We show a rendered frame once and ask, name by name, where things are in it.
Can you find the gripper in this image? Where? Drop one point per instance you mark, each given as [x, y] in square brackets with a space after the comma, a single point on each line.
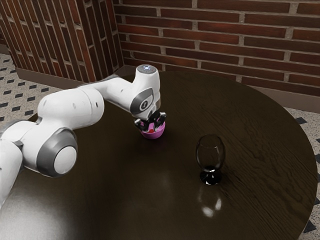
[157, 115]

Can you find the dark stemless wine glass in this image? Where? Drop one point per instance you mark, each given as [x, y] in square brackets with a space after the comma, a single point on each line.
[210, 152]

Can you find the purple bowl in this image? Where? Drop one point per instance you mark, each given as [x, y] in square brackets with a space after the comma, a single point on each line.
[153, 135]

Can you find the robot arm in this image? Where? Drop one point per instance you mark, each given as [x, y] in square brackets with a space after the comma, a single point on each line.
[67, 110]

